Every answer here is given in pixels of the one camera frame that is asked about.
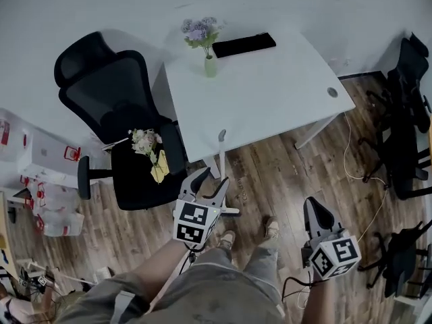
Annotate black flat pouch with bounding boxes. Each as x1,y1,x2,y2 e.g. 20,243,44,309
211,31,277,59

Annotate purple flower bunch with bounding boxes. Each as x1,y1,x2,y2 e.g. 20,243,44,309
180,16,225,60

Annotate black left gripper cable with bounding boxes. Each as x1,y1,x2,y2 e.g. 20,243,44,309
180,246,207,276

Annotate white box with red print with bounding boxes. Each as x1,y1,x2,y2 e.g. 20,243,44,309
0,107,91,188

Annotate pale pink strap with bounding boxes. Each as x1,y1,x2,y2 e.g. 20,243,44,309
147,248,193,314

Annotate pale green vase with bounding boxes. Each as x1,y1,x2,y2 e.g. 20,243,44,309
203,54,218,79

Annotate yellow vase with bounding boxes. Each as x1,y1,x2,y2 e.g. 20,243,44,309
149,148,171,185

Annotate black mesh office chair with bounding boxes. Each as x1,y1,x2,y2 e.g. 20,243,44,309
53,30,189,212

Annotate person's left forearm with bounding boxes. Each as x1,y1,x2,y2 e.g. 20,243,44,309
130,238,195,304

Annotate white desk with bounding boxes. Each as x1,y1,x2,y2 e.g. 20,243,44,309
151,28,357,179

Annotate person's left beige shoe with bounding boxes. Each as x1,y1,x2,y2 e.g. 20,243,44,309
217,229,237,252

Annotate person's grey trousers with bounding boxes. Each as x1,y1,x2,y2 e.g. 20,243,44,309
55,244,288,324

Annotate person's beige shoe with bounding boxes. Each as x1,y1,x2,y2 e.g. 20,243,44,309
263,215,281,244
217,229,237,252

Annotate person's right forearm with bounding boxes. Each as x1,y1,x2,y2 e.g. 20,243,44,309
303,271,333,324

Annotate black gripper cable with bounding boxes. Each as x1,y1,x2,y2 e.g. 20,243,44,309
180,246,207,276
281,271,330,304

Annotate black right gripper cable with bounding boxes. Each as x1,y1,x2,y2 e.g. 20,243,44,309
281,271,330,304

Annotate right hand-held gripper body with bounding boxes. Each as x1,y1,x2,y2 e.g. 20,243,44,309
300,227,362,281

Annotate white bag with red print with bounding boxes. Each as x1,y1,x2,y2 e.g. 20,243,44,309
19,174,86,238

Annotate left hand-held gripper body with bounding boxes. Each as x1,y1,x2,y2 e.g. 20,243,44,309
172,194,223,250

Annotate yellow floor cable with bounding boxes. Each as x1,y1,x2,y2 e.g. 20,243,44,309
342,110,389,244

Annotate white broom with grey hook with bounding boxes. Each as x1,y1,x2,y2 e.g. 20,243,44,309
217,128,241,217

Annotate pink and white flower bunch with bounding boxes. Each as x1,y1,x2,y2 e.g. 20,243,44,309
128,128,164,167

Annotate person's right beige shoe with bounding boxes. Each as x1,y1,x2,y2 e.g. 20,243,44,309
263,215,281,244

